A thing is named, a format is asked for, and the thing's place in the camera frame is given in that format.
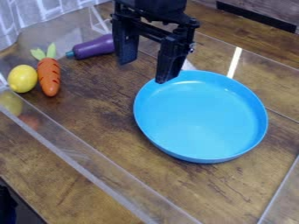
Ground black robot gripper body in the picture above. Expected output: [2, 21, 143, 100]
[111, 0, 201, 43]

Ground orange toy carrot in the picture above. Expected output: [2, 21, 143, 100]
[31, 43, 62, 97]

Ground blue round plate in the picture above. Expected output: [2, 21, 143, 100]
[134, 70, 269, 164]

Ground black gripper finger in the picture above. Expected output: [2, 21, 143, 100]
[113, 21, 139, 65]
[155, 38, 194, 84]

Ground yellow toy lemon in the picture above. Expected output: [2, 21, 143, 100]
[7, 65, 38, 93]

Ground purple toy eggplant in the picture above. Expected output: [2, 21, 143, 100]
[66, 33, 115, 60]

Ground clear acrylic barrier wall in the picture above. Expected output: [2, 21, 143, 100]
[0, 3, 299, 224]

